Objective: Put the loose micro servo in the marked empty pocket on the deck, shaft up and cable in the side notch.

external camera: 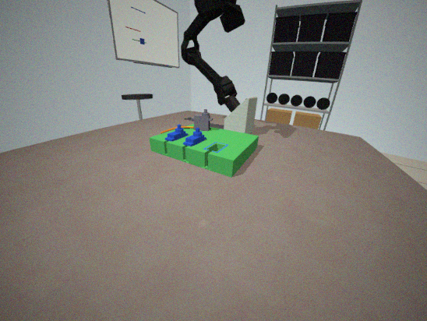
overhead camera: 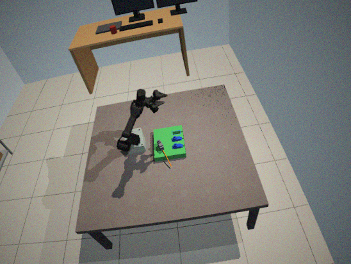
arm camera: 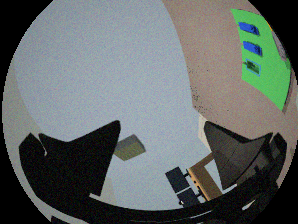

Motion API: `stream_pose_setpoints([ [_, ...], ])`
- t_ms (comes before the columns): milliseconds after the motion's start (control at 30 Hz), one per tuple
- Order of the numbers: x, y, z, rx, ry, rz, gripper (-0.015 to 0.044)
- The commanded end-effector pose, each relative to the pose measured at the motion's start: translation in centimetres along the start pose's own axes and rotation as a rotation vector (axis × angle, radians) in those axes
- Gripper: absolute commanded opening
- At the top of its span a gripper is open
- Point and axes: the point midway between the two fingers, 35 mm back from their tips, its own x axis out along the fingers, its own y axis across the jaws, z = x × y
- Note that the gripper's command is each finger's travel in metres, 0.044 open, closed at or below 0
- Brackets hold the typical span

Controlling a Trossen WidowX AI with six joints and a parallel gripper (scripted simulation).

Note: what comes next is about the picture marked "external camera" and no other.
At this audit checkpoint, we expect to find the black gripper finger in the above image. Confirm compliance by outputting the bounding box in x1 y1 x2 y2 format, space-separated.
220 2 243 28

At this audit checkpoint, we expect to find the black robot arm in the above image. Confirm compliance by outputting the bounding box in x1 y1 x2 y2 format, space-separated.
181 0 240 112

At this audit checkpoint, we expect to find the green flat panel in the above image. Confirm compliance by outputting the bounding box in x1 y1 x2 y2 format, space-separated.
149 125 259 178

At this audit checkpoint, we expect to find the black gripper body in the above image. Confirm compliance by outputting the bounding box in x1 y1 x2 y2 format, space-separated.
215 0 245 33

